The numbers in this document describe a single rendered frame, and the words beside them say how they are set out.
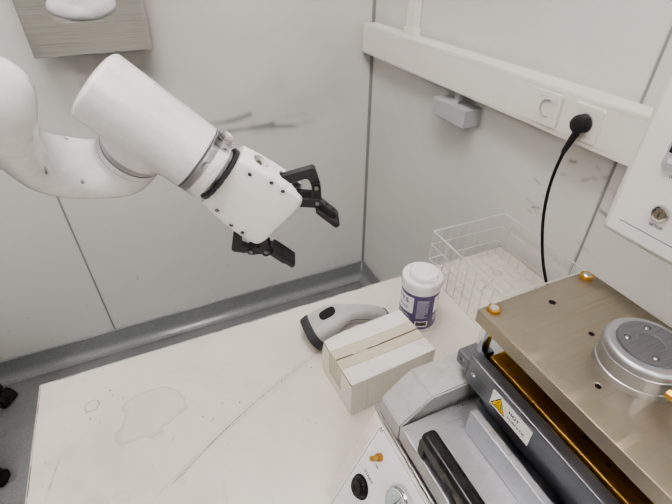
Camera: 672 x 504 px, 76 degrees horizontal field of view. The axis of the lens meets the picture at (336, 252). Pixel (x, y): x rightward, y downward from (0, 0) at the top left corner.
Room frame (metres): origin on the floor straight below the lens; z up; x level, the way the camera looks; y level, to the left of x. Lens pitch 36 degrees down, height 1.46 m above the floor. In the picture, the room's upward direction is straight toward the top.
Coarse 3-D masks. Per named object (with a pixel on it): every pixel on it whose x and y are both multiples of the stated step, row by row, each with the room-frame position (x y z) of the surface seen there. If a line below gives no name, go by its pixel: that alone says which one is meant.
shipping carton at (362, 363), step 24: (336, 336) 0.57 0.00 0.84; (360, 336) 0.58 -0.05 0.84; (384, 336) 0.58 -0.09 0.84; (408, 336) 0.57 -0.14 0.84; (336, 360) 0.52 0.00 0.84; (360, 360) 0.52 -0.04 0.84; (384, 360) 0.52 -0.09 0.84; (408, 360) 0.52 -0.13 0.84; (432, 360) 0.54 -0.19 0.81; (336, 384) 0.51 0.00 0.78; (360, 384) 0.47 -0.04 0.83; (384, 384) 0.49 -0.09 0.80; (360, 408) 0.47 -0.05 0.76
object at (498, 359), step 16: (512, 368) 0.32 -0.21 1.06; (512, 384) 0.31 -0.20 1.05; (528, 384) 0.30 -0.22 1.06; (528, 400) 0.28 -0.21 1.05; (544, 400) 0.28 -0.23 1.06; (544, 416) 0.26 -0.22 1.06; (560, 416) 0.26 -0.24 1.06; (560, 432) 0.24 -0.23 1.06; (576, 432) 0.24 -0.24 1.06; (576, 448) 0.23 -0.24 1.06; (592, 448) 0.23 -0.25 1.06; (592, 464) 0.21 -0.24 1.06; (608, 464) 0.21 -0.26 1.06; (608, 480) 0.20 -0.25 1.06; (624, 480) 0.20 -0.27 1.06; (624, 496) 0.18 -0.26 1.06; (640, 496) 0.18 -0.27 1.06
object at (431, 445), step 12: (432, 432) 0.27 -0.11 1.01; (420, 444) 0.27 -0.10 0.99; (432, 444) 0.26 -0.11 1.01; (444, 444) 0.26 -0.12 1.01; (420, 456) 0.26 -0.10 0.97; (432, 456) 0.25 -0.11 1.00; (444, 456) 0.24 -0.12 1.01; (444, 468) 0.23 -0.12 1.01; (456, 468) 0.23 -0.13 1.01; (444, 480) 0.23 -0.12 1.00; (456, 480) 0.22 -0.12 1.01; (468, 480) 0.22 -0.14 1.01; (456, 492) 0.21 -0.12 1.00; (468, 492) 0.21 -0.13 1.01
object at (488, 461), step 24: (456, 408) 0.33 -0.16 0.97; (480, 408) 0.33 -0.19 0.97; (408, 432) 0.30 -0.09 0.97; (456, 432) 0.30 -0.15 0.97; (480, 432) 0.28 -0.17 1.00; (504, 432) 0.30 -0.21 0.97; (456, 456) 0.27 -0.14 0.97; (480, 456) 0.27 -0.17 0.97; (504, 456) 0.25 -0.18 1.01; (432, 480) 0.24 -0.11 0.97; (480, 480) 0.24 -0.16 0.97; (504, 480) 0.24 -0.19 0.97; (528, 480) 0.22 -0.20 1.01
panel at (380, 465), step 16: (384, 432) 0.33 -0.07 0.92; (368, 448) 0.33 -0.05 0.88; (384, 448) 0.31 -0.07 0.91; (368, 464) 0.31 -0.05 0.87; (384, 464) 0.30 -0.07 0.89; (400, 464) 0.28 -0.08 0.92; (368, 480) 0.29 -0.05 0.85; (384, 480) 0.28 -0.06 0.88; (400, 480) 0.27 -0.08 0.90; (336, 496) 0.31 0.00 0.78; (352, 496) 0.29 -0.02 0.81; (368, 496) 0.28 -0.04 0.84; (384, 496) 0.27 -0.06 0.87; (416, 496) 0.25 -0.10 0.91
